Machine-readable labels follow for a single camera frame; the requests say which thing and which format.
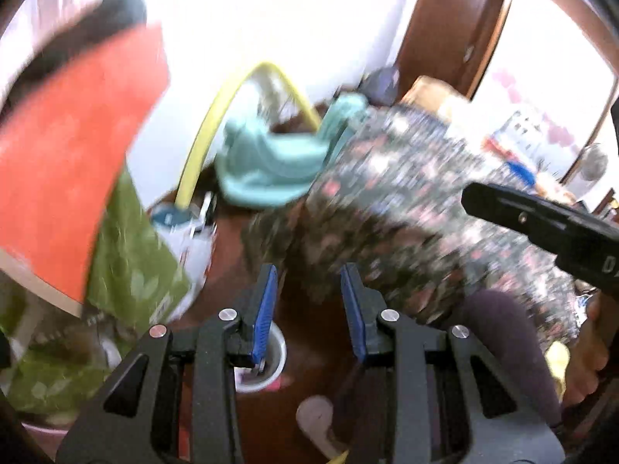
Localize person's right hand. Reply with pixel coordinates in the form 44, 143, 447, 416
563, 295, 611, 405

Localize floral printed blanket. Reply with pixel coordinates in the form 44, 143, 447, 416
242, 104, 586, 339

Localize yellow object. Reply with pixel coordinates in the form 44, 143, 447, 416
546, 341, 569, 392

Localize dark cloth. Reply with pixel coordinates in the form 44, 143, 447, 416
10, 0, 148, 92

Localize white bucket with blue lid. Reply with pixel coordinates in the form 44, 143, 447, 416
150, 203, 216, 291

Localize yellow hose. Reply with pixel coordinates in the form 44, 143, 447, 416
174, 60, 322, 211

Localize white cup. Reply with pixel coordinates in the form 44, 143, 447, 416
233, 321, 287, 392

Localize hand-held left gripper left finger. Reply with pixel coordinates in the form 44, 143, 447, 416
55, 263, 280, 464

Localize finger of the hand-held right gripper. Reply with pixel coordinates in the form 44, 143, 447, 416
462, 183, 581, 252

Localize wall poster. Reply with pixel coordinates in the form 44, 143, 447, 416
484, 109, 562, 175

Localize green plastic bag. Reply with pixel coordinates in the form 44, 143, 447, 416
0, 164, 194, 416

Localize teal plastic stool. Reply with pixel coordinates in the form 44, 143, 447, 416
215, 93, 373, 208

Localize person's purple trouser leg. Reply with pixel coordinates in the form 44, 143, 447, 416
455, 290, 564, 426

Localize cardboard box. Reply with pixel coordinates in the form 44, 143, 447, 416
404, 75, 470, 117

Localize brown wooden door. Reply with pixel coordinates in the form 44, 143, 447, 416
394, 0, 513, 102

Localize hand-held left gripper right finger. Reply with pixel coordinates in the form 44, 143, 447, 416
340, 262, 566, 464

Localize orange red sheet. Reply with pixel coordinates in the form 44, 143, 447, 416
0, 22, 170, 303

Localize white fan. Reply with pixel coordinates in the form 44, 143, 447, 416
578, 144, 611, 184

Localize dark backpack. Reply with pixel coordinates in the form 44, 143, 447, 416
360, 65, 402, 107

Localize pink plastic basin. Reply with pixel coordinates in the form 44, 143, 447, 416
19, 420, 73, 445

